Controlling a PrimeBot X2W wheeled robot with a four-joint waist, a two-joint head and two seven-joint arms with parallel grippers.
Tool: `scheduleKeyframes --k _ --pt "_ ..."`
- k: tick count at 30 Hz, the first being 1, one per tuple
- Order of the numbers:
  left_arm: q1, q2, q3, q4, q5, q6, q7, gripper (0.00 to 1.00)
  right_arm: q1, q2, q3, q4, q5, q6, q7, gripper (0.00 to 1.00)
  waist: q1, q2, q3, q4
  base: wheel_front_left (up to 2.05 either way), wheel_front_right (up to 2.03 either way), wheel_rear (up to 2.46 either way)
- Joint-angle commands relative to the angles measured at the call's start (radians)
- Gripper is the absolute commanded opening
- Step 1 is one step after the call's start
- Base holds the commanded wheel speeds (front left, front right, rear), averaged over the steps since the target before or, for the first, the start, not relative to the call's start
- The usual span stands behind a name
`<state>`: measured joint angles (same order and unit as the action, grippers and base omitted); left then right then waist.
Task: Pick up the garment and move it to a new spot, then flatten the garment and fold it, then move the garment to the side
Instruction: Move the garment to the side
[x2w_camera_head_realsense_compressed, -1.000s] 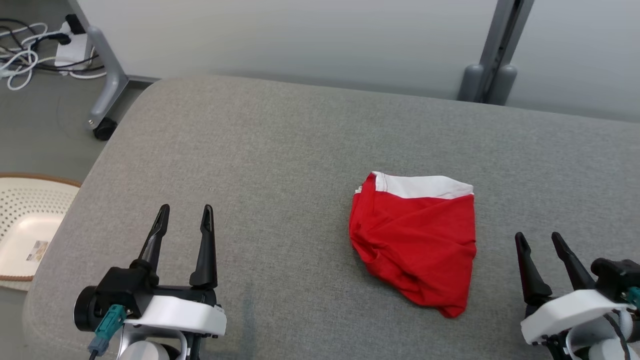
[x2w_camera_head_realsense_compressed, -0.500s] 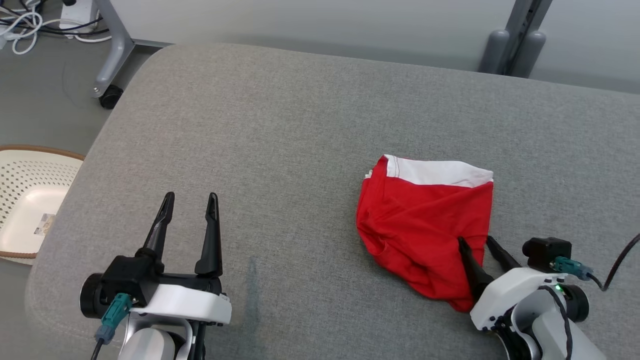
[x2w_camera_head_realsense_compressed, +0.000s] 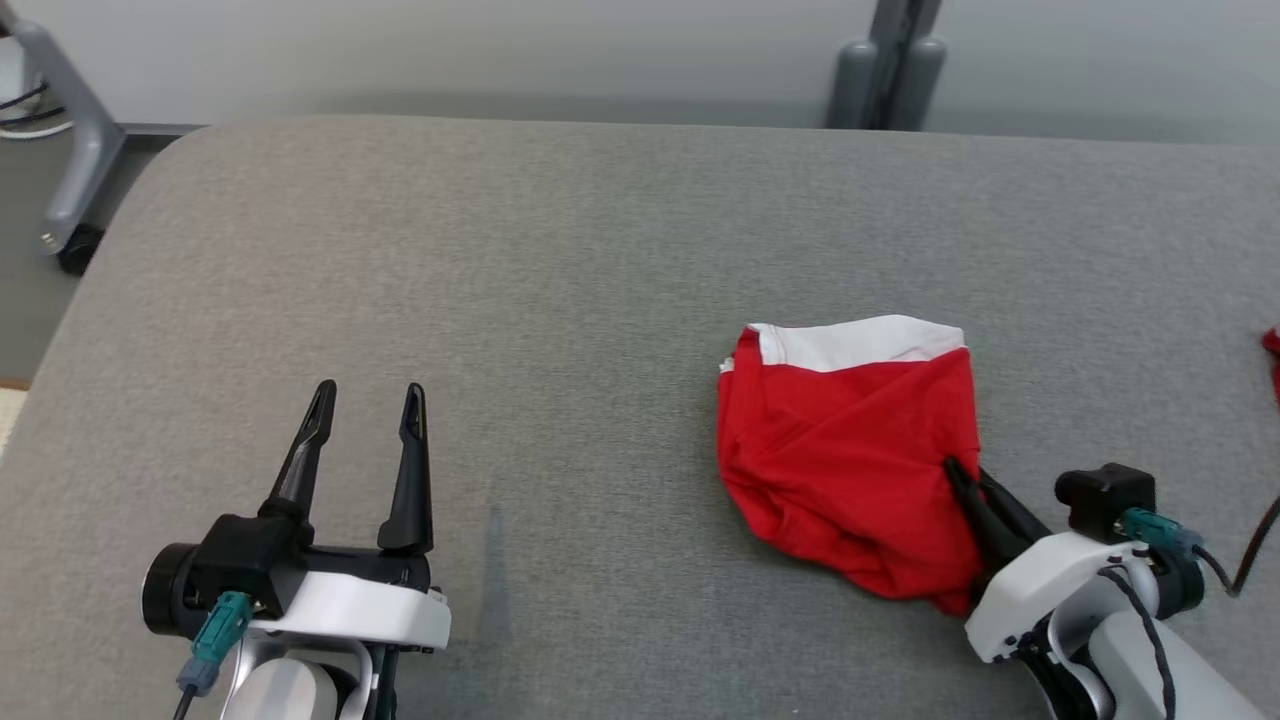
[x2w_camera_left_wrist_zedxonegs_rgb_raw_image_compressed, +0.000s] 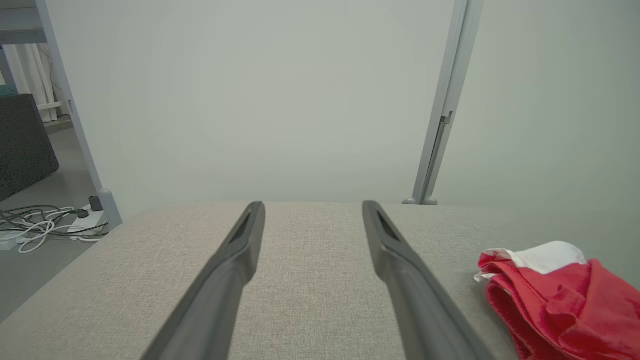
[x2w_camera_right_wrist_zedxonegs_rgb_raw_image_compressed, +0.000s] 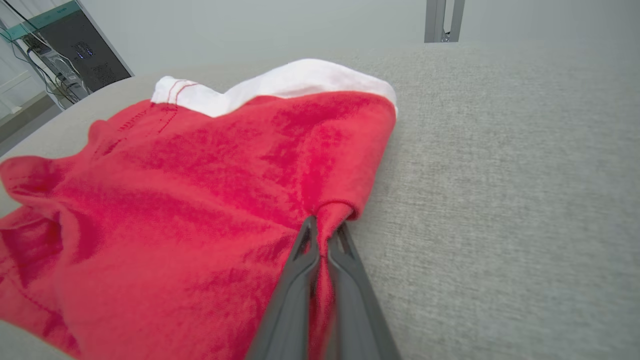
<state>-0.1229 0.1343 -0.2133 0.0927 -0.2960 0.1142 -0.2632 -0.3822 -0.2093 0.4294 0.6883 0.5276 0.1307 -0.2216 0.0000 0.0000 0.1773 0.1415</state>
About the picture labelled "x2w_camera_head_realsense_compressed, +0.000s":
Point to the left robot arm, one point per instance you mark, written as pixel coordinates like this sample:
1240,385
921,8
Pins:
285,695

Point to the grey tube leg stand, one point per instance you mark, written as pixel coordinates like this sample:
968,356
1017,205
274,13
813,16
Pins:
95,150

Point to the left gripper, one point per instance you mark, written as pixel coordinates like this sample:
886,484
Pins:
360,610

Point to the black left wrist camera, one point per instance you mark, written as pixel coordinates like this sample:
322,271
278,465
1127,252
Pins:
240,560

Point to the grey post with cylinder feet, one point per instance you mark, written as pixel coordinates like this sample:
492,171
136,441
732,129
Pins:
855,85

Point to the black caster wheel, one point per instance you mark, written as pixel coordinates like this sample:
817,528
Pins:
80,250

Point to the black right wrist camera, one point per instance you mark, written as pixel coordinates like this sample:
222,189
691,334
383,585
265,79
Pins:
1100,495

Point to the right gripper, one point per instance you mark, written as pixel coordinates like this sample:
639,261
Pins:
1030,590

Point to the red Bulls jersey white sleeves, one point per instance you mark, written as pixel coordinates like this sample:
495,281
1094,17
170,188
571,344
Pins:
1274,350

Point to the red shorts white trim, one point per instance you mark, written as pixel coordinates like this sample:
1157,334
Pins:
850,450

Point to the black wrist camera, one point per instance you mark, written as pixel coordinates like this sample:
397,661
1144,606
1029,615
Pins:
240,560
1100,495

